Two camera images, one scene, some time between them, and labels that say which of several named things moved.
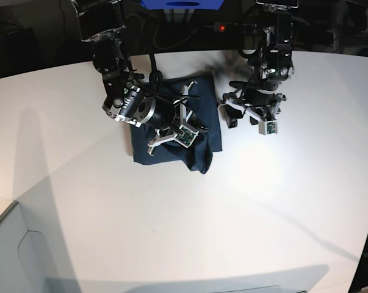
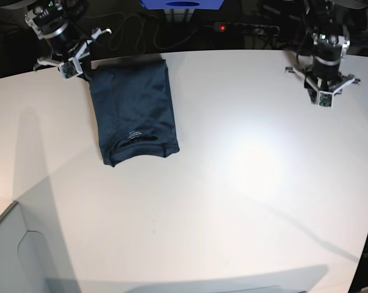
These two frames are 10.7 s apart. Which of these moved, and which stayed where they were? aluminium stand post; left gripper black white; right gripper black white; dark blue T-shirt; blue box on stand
Moved: right gripper black white; left gripper black white; dark blue T-shirt
Stayed: blue box on stand; aluminium stand post
